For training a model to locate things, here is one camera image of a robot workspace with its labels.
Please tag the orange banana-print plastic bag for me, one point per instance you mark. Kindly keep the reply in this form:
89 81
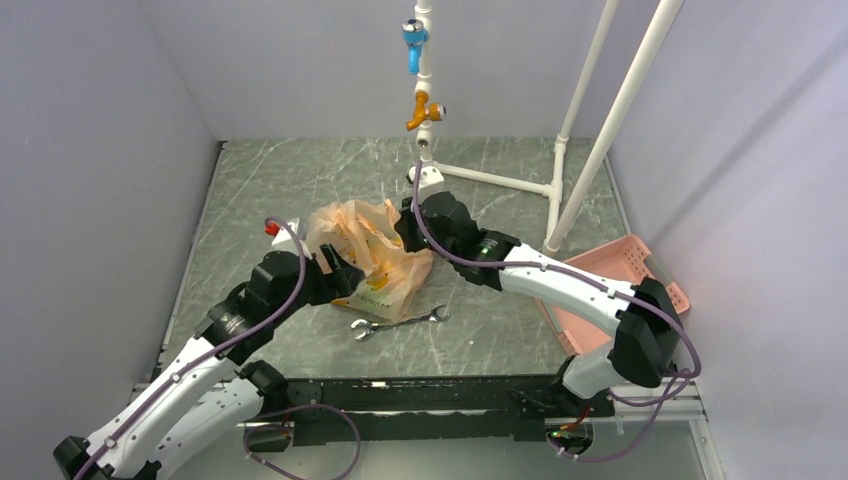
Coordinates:
364 236

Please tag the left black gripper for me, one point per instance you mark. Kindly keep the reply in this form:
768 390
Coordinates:
341 281

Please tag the silver open-end wrench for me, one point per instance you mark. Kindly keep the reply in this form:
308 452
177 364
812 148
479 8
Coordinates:
364 329

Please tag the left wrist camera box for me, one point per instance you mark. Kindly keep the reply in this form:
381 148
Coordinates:
291 239

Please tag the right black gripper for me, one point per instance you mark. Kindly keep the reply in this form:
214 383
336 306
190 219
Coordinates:
405 228

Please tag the white PVC pipe frame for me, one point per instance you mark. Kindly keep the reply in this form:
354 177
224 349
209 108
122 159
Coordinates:
565 70

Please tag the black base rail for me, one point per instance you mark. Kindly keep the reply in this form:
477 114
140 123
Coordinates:
521 407

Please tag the blue tap valve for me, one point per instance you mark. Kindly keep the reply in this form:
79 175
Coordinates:
415 36

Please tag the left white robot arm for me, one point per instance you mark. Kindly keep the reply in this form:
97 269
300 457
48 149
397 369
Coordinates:
213 383

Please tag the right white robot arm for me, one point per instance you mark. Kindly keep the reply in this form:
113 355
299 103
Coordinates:
641 324

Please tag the orange tap valve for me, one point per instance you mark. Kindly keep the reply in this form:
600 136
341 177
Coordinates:
424 111

